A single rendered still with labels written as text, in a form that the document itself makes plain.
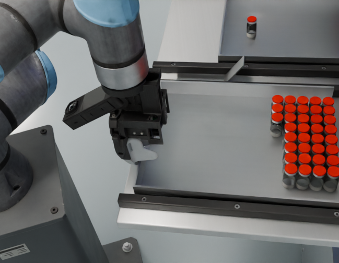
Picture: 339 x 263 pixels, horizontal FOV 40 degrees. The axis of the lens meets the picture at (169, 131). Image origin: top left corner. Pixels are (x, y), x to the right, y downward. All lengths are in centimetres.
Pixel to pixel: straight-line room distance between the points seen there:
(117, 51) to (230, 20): 58
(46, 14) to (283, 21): 66
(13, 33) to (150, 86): 19
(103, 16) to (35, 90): 39
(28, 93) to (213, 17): 49
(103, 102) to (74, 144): 143
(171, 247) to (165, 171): 93
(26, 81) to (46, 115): 138
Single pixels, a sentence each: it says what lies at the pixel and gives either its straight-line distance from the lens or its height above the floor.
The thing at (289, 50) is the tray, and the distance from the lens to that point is 106.
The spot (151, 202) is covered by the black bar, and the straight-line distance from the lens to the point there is 79.
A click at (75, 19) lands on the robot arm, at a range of 61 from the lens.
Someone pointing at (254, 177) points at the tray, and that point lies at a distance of 83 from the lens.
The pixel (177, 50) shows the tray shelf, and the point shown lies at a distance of 107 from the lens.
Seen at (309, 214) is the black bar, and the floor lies 90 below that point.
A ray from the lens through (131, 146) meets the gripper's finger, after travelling 76.
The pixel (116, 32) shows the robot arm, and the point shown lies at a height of 122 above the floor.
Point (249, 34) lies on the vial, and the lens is 109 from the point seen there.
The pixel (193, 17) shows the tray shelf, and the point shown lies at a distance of 117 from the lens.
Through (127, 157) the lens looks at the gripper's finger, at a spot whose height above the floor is 96.
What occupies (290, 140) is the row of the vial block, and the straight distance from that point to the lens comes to 82.
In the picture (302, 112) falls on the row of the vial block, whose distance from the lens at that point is 87.
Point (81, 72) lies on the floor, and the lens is 245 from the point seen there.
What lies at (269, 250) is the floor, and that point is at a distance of 175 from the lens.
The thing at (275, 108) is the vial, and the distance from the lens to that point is 87.
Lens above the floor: 156
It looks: 49 degrees down
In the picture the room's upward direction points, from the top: 9 degrees counter-clockwise
